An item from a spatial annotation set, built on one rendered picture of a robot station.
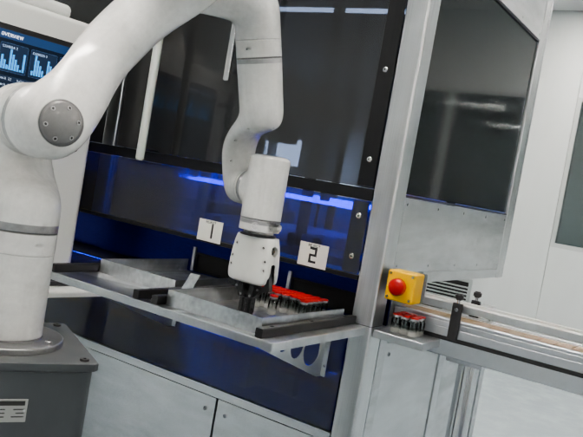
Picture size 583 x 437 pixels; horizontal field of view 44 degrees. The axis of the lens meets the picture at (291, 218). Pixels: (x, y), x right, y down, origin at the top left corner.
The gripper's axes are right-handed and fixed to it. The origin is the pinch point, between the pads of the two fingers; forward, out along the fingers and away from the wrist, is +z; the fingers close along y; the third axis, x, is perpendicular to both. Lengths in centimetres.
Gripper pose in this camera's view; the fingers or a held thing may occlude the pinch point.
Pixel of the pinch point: (245, 306)
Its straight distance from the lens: 152.8
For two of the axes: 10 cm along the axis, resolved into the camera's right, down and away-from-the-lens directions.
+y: -8.3, -1.7, 5.4
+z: -1.6, 9.8, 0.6
